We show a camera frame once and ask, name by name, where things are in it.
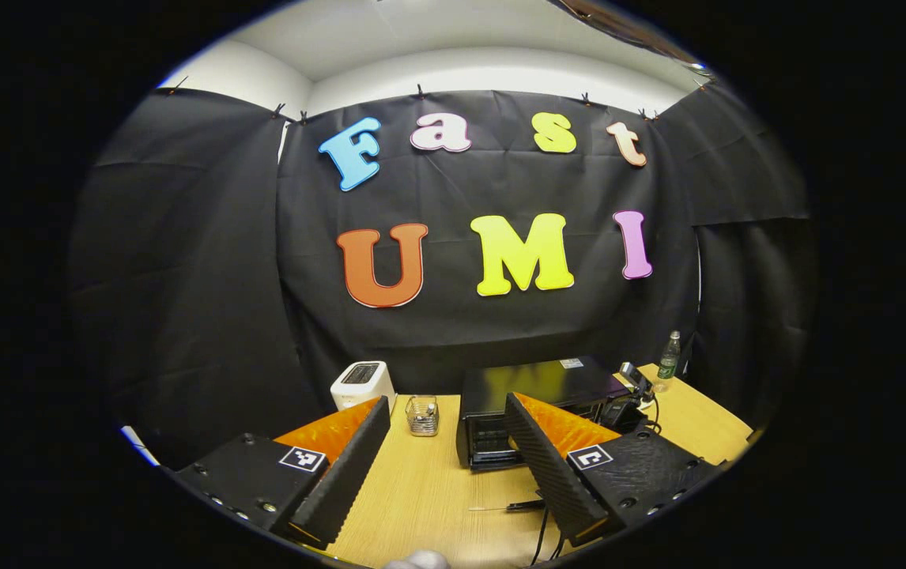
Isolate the black electric oven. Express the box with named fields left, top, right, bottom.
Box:
left=455, top=356, right=632, bottom=513

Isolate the white toaster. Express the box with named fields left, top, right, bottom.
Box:
left=330, top=361, right=396, bottom=412

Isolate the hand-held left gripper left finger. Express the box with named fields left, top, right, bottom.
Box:
left=175, top=395, right=392, bottom=552

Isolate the black backdrop cloth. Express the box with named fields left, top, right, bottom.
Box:
left=70, top=79, right=817, bottom=471

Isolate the black cable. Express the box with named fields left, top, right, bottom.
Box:
left=530, top=506, right=572, bottom=566

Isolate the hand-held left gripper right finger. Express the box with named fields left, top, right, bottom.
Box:
left=504, top=392, right=723, bottom=548

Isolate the clear plastic water bottle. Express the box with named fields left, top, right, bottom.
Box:
left=656, top=330, right=681, bottom=394

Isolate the small wire basket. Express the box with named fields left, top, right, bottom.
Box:
left=406, top=395, right=440, bottom=437

